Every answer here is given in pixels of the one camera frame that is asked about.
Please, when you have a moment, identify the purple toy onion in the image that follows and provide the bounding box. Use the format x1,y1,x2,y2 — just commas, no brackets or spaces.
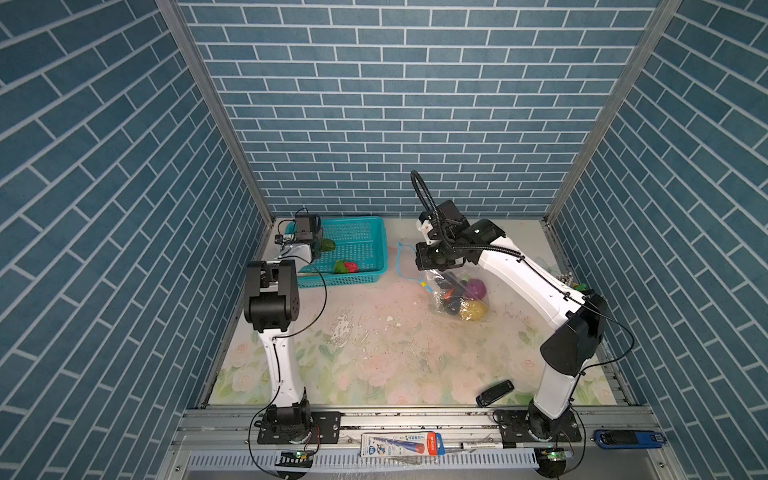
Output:
464,278,487,300

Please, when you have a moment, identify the blue black handheld tool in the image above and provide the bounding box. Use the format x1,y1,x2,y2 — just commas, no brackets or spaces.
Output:
594,430,667,450

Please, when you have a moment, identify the green yellow toy corn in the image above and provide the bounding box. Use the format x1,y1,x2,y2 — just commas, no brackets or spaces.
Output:
320,238,336,252

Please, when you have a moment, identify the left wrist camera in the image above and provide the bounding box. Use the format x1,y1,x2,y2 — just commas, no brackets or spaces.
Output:
275,213,322,245

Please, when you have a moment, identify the yellow toy lemon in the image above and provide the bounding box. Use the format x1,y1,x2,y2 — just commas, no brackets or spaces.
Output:
459,299,489,322

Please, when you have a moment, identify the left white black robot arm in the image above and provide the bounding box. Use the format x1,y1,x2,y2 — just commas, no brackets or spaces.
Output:
242,229,322,444

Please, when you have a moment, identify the clear zip top bag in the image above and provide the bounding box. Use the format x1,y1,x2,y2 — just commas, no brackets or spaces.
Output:
395,242,491,322

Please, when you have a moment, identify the aluminium mounting rail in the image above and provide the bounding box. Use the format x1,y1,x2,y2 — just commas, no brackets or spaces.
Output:
158,406,685,479

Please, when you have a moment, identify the black remote control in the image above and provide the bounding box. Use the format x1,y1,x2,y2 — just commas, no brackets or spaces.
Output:
475,380,514,408

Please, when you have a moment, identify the teal plastic basket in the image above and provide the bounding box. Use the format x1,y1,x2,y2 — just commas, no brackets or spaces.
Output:
298,216,388,288

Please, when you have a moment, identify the red white blue package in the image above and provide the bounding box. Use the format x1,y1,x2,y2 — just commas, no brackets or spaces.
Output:
360,431,446,458

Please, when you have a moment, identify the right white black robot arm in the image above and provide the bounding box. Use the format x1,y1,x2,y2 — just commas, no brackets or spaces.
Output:
416,201,607,441

